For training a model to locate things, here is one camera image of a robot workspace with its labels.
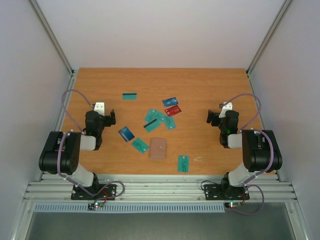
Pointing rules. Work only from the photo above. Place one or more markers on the left circuit board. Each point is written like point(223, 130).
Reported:
point(95, 205)

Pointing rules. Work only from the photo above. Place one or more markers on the aluminium front rail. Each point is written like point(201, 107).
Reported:
point(143, 188)

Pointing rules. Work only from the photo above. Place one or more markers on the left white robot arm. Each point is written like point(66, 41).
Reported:
point(61, 152)

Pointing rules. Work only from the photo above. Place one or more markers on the left aluminium frame post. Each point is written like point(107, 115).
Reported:
point(47, 28)

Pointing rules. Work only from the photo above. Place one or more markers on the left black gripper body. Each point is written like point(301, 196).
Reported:
point(108, 124)

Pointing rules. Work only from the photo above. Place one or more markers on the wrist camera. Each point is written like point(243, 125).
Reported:
point(226, 106)
point(99, 107)

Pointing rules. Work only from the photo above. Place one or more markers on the dark blue card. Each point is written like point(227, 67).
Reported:
point(126, 134)

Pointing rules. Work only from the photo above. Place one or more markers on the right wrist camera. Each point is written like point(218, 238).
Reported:
point(226, 106)

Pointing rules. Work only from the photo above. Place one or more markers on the teal card with magnetic stripe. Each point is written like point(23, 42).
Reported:
point(129, 96)

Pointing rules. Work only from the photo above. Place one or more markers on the grey slotted cable duct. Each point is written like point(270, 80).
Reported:
point(129, 208)

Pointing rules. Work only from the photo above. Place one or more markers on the aluminium frame post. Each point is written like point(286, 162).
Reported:
point(47, 28)
point(269, 34)

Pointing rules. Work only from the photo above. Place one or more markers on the right aluminium frame post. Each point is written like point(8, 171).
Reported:
point(269, 34)

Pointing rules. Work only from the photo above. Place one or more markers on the right circuit board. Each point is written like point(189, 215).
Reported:
point(232, 204)

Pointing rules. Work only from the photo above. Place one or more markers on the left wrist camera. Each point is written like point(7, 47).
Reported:
point(99, 107)

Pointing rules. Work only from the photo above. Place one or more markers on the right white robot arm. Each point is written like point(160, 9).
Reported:
point(260, 154)

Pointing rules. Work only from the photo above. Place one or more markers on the red card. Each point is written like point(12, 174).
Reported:
point(173, 110)

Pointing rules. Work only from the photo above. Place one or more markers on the blue card top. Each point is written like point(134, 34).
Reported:
point(170, 102)

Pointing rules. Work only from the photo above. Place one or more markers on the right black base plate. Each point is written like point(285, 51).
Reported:
point(214, 192)

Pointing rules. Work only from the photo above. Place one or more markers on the teal vip card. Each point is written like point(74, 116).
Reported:
point(169, 122)
point(140, 145)

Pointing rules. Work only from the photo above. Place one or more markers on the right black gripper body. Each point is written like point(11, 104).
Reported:
point(214, 120)

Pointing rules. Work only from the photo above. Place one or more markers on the circuit board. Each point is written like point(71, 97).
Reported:
point(95, 205)
point(232, 204)

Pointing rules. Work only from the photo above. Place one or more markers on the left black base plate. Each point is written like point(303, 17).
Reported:
point(105, 193)

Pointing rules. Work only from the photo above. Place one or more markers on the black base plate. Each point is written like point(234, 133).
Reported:
point(214, 192)
point(105, 193)

